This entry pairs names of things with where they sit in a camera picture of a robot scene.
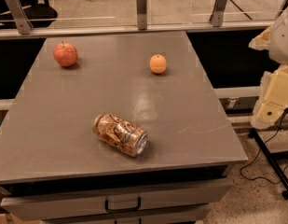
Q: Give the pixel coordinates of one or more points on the left metal bracket post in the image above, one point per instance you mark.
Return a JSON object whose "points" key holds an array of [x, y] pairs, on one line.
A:
{"points": [[23, 26]]}

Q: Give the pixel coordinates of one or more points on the red apple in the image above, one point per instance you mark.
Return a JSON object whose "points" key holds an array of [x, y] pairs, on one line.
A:
{"points": [[65, 54]]}

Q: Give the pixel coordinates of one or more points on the black stand leg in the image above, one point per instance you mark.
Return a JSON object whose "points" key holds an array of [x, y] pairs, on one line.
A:
{"points": [[271, 160]]}

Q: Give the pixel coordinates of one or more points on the brown soda can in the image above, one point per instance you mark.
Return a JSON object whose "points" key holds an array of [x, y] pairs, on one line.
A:
{"points": [[120, 133]]}

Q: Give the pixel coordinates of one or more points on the grey drawer with handle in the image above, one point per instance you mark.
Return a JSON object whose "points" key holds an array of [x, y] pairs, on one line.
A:
{"points": [[91, 202]]}

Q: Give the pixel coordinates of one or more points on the metal bracket post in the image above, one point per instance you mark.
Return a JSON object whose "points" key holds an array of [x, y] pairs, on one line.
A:
{"points": [[141, 7], [23, 26], [217, 16]]}

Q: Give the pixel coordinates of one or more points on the black drawer handle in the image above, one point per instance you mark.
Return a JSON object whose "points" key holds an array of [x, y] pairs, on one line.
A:
{"points": [[121, 206]]}

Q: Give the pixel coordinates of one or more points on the lower grey drawer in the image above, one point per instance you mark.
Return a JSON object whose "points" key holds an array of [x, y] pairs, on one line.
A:
{"points": [[168, 215]]}

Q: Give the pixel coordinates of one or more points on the right metal bracket post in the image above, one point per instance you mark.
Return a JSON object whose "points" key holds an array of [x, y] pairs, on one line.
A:
{"points": [[217, 16]]}

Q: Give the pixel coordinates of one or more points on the glass barrier panel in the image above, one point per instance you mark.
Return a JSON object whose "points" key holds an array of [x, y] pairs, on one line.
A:
{"points": [[100, 13]]}

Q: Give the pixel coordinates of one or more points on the orange fruit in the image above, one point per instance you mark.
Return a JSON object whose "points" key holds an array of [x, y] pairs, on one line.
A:
{"points": [[157, 64]]}

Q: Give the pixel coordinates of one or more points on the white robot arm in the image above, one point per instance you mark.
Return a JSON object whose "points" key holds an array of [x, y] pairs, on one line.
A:
{"points": [[273, 96]]}

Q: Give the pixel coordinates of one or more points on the black office chair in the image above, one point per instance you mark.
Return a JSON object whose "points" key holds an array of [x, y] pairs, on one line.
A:
{"points": [[38, 12]]}

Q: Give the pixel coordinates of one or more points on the middle metal bracket post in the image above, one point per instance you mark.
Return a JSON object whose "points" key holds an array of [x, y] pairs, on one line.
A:
{"points": [[141, 7]]}

